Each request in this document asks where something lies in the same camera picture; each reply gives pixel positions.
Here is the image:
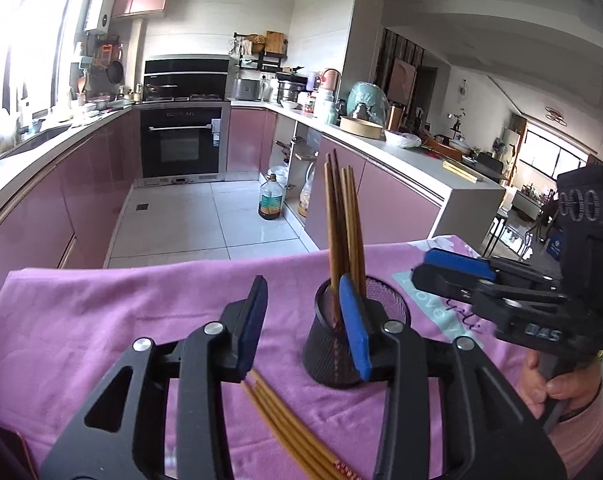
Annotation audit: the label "light bamboo chopstick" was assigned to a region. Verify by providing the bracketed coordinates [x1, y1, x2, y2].
[348, 166, 367, 298]

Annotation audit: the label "dark brown wooden chopstick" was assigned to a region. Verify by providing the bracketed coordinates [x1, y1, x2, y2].
[332, 150, 350, 274]

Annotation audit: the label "pink lower kitchen cabinets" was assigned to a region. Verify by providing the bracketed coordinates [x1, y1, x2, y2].
[0, 106, 443, 271]

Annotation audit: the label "person's right hand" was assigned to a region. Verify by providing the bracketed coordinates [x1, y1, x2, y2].
[518, 350, 602, 418]

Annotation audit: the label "pink floral tablecloth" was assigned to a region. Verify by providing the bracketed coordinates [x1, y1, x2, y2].
[0, 236, 525, 479]

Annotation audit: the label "bamboo chopstick floral end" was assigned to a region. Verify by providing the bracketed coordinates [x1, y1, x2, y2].
[250, 368, 362, 480]

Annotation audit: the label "bamboo chopstick in cup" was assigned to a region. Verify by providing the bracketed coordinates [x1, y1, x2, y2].
[341, 166, 359, 283]
[324, 154, 341, 330]

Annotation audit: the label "bamboo chopstick on cloth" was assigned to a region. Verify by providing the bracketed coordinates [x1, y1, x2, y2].
[248, 376, 343, 480]
[242, 382, 322, 480]

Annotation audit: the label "black mesh utensil cup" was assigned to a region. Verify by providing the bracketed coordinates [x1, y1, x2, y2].
[301, 276, 411, 389]

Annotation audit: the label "round bamboo steamer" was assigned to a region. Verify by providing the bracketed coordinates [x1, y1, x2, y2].
[339, 116, 384, 140]

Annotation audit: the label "cooking oil bottle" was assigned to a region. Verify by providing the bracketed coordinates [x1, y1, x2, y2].
[258, 174, 284, 220]

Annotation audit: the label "black built-in oven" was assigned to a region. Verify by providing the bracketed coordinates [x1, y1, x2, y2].
[140, 102, 230, 185]

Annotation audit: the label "black range hood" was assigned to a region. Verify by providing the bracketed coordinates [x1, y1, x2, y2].
[143, 55, 235, 102]

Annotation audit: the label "white water heater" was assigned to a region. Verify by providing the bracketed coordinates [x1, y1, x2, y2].
[84, 0, 115, 35]

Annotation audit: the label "black camera mount box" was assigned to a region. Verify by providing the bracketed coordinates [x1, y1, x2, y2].
[557, 165, 603, 316]

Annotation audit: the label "black wall spice rack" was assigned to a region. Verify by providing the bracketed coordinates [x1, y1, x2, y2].
[228, 30, 288, 73]

